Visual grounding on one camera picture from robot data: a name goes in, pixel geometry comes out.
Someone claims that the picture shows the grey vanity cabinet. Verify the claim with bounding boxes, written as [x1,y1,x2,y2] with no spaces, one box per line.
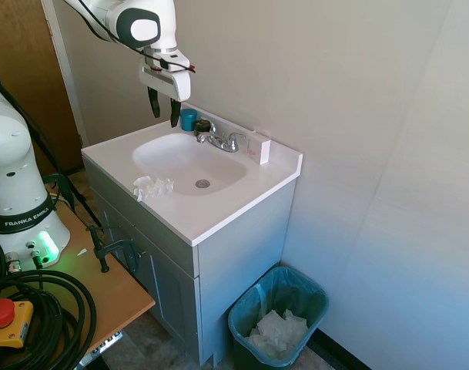
[82,156,297,367]

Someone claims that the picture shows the black baseboard strip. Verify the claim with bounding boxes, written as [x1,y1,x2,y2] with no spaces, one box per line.
[306,327,374,370]

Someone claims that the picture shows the white tissue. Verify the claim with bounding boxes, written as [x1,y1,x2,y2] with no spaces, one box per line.
[132,175,175,203]

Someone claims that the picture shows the pile of used white tissues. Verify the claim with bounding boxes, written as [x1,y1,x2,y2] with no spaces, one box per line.
[245,308,310,358]

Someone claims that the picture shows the coiled thick black cables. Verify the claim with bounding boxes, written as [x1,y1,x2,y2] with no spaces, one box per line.
[0,230,99,370]

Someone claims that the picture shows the teal round jar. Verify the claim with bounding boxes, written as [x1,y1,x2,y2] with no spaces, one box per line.
[179,108,199,133]

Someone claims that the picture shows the white rectangular box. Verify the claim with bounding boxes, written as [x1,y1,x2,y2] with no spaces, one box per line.
[246,130,273,167]

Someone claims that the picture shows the white sink countertop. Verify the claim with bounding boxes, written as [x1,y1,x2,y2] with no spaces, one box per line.
[81,101,304,247]

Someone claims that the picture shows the trash bin with blue liner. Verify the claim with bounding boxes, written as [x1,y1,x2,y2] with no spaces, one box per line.
[227,266,330,368]

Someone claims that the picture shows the yellow emergency stop box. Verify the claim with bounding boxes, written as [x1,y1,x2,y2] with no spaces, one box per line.
[0,299,35,348]

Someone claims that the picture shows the chrome faucet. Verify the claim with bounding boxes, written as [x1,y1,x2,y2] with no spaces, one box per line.
[195,122,248,154]

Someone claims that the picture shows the brown wooden door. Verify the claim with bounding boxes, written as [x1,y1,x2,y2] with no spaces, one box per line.
[0,0,84,177]

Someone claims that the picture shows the wrist camera with red mount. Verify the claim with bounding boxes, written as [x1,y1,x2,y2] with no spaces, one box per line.
[143,52,197,74]

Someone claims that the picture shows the black metal clamp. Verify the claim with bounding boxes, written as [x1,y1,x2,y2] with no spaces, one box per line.
[85,224,138,274]

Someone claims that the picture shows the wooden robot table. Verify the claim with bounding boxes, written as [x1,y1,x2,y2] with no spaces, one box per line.
[0,172,156,370]

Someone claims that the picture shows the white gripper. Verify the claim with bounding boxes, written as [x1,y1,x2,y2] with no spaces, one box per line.
[138,49,193,129]

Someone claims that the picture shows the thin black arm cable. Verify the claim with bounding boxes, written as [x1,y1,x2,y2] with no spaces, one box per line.
[75,0,197,73]

